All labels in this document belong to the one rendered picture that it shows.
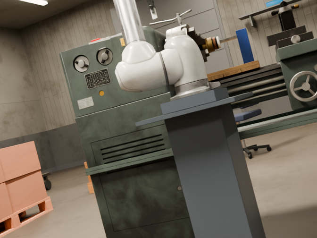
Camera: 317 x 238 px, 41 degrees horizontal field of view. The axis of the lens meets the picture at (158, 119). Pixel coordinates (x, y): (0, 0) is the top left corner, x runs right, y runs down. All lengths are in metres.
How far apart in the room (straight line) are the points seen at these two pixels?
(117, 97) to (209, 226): 0.94
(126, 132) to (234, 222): 0.87
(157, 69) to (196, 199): 0.59
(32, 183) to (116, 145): 2.60
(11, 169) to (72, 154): 6.62
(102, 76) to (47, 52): 9.05
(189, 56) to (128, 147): 0.79
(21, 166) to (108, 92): 2.57
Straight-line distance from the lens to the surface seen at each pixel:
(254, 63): 2.34
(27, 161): 4.91
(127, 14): 1.98
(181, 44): 1.86
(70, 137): 11.20
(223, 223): 1.86
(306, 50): 2.23
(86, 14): 10.88
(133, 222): 2.50
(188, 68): 1.84
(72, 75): 2.51
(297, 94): 2.26
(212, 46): 2.51
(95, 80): 2.45
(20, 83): 11.33
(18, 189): 4.76
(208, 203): 1.85
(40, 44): 11.60
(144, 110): 2.36
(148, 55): 1.86
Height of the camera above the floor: 0.76
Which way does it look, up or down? 1 degrees down
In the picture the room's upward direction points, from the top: 15 degrees counter-clockwise
